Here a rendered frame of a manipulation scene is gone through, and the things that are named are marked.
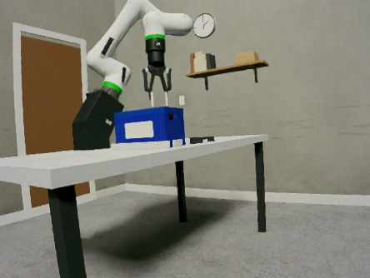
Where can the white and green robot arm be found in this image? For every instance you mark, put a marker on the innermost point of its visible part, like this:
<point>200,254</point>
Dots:
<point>155,24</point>

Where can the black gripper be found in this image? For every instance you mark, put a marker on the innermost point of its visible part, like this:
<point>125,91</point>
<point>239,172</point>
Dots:
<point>156,66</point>

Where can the blue crate with dividers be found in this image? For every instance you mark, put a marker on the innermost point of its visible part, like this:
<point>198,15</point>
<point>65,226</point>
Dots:
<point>152,124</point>

